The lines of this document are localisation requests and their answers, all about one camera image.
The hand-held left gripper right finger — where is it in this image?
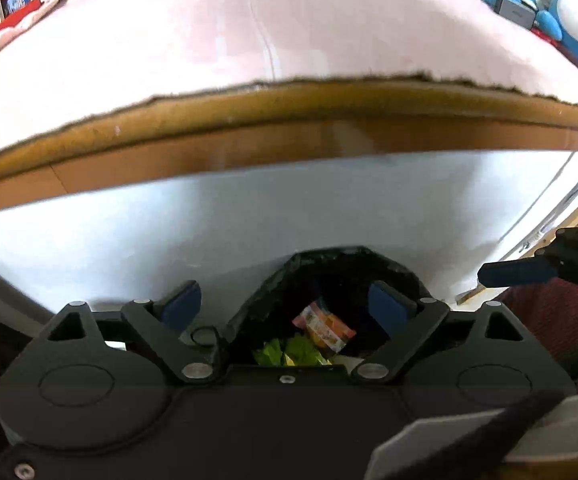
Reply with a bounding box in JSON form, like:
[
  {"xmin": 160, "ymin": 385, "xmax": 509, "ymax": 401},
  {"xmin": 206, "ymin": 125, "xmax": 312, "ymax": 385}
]
[{"xmin": 351, "ymin": 281, "xmax": 534, "ymax": 385}]

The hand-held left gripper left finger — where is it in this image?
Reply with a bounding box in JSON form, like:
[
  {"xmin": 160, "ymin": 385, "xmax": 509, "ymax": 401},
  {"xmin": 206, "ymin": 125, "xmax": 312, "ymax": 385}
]
[{"xmin": 44, "ymin": 281, "xmax": 220, "ymax": 385}]

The black trash bag bin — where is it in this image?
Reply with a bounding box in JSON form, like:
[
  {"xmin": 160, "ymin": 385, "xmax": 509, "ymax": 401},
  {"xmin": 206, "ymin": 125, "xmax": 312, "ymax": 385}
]
[{"xmin": 226, "ymin": 246, "xmax": 432, "ymax": 361}]

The person's right maroon trouser leg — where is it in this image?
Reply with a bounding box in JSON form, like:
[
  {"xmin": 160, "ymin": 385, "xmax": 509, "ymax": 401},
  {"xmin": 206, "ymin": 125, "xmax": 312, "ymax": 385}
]
[{"xmin": 496, "ymin": 277, "xmax": 578, "ymax": 381}]

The orange snack wrapper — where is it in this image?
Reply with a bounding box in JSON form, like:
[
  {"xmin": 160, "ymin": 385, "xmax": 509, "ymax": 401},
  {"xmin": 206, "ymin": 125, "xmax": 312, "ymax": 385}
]
[{"xmin": 291, "ymin": 300, "xmax": 358, "ymax": 353}]

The green crumpled wrapper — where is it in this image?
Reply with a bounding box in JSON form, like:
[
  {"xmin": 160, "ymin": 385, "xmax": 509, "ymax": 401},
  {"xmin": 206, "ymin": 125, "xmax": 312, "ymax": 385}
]
[{"xmin": 253, "ymin": 334, "xmax": 334, "ymax": 367}]

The wooden table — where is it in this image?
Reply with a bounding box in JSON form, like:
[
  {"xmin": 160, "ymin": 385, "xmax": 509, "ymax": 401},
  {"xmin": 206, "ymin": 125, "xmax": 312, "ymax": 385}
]
[{"xmin": 0, "ymin": 77, "xmax": 578, "ymax": 218}]

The grey flat device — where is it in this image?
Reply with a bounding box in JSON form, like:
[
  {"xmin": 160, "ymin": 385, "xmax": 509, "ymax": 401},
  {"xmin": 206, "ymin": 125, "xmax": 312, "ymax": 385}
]
[{"xmin": 494, "ymin": 0, "xmax": 540, "ymax": 28}]

